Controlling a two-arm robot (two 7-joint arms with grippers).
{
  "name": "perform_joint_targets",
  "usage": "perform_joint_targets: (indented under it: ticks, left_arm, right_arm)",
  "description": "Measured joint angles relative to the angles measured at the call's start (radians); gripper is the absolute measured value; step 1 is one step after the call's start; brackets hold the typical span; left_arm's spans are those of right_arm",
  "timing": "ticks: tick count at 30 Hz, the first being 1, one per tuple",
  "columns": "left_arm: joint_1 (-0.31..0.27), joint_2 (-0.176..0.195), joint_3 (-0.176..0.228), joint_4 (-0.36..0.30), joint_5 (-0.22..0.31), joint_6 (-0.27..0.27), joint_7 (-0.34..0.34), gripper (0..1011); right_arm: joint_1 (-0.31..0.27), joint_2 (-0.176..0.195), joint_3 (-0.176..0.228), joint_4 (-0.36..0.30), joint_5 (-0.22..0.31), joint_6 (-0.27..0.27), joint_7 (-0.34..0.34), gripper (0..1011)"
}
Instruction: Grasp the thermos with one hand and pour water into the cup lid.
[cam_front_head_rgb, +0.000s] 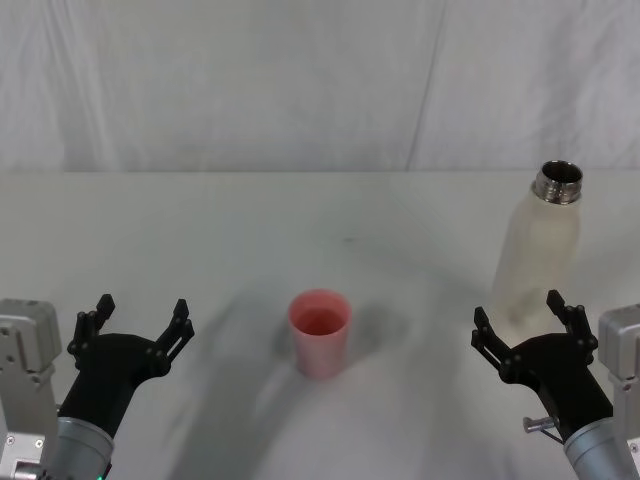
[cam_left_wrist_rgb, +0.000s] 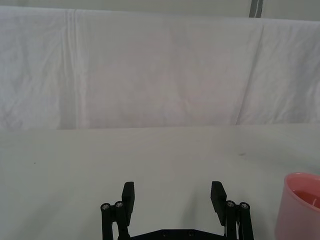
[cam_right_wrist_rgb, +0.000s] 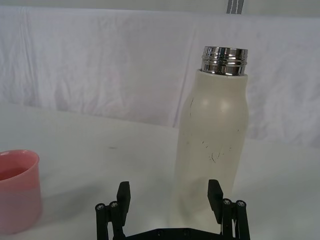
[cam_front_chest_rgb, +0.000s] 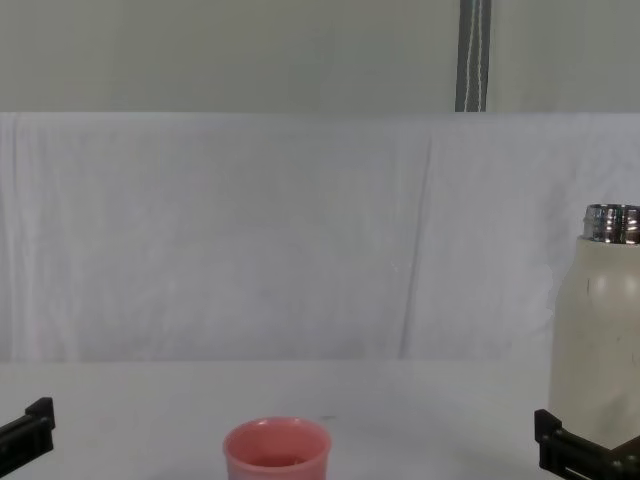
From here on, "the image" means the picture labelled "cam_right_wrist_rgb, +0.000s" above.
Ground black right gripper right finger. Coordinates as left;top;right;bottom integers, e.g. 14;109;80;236
207;179;249;240

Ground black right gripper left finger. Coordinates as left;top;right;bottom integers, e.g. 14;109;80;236
94;181;132;240

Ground cream vacuum bottle steel neck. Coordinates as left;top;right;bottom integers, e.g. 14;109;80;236
167;45;250;232

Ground white table cloth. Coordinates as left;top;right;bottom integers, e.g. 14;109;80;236
0;101;320;240

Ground pink cup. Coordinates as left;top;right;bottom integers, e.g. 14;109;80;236
0;149;44;227

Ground white curtain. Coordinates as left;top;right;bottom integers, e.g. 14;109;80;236
0;5;320;149

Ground grey striped post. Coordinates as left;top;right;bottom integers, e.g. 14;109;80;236
226;0;245;15

